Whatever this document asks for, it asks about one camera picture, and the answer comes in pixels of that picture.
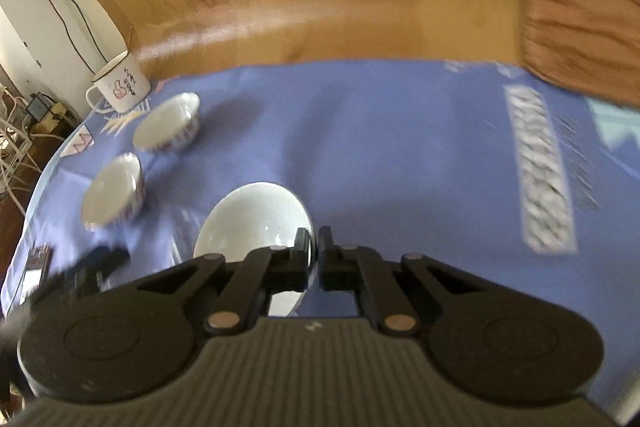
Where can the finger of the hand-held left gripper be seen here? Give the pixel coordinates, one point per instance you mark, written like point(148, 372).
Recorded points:
point(100, 264)

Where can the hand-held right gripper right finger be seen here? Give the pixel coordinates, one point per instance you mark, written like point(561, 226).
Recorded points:
point(327, 257)

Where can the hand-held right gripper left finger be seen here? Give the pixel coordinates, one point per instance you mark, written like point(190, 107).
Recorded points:
point(300, 257)

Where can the large floral white bowl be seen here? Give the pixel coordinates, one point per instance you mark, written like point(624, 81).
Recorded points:
point(250, 217)

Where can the small floral white bowl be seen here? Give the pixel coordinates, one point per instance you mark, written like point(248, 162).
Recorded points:
point(107, 192)

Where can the blue printed tablecloth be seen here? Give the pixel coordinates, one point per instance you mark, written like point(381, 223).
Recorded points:
point(400, 157)

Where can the black power adapter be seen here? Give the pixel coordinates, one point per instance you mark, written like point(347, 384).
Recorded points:
point(37, 107)

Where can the white enamel mug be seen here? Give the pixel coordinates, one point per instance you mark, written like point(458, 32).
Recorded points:
point(125, 84)

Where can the thin stick in mug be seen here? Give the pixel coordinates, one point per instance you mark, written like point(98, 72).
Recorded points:
point(131, 39)

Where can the brown seat cushion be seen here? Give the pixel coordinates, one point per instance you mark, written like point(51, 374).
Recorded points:
point(585, 7)

